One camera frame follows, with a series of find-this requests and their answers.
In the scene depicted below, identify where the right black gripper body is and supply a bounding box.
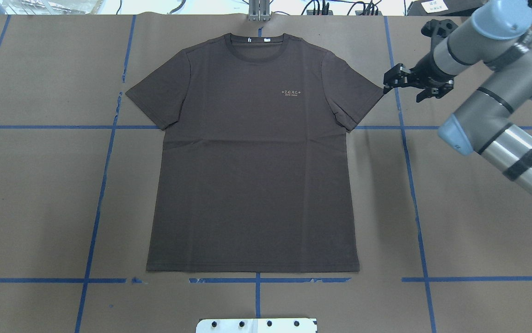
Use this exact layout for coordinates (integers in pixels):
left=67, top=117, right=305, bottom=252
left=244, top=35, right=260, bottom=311
left=398, top=52, right=454, bottom=95

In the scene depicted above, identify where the dark brown t-shirt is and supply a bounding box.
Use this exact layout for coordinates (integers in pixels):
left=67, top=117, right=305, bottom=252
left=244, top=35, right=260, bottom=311
left=126, top=33, right=383, bottom=273

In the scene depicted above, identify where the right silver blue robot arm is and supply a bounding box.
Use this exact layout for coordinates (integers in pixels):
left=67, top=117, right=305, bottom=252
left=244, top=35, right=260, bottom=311
left=384, top=0, right=532, bottom=194

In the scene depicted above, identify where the black box with label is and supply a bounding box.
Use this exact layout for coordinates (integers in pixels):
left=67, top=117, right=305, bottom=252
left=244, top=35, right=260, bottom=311
left=406, top=0, right=485, bottom=17

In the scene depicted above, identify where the black orange connector strip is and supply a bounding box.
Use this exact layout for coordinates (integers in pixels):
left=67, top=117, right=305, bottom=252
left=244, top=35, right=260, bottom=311
left=301, top=0, right=382, bottom=16

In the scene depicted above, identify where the brown paper table cover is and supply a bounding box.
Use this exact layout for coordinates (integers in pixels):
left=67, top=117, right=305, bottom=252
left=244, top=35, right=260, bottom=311
left=0, top=14, right=532, bottom=333

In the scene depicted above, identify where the clear plastic bag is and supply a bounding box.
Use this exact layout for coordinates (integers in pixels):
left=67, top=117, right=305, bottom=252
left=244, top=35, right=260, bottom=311
left=0, top=0, right=104, bottom=15

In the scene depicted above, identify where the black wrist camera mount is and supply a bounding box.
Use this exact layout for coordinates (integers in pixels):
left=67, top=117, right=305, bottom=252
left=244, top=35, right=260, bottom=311
left=421, top=19, right=458, bottom=50

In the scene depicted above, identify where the aluminium frame post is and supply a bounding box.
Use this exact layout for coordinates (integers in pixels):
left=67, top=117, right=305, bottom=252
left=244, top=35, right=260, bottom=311
left=246, top=0, right=271, bottom=22

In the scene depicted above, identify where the white pedestal column base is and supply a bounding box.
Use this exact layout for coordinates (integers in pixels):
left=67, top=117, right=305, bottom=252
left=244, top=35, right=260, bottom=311
left=196, top=318, right=318, bottom=333

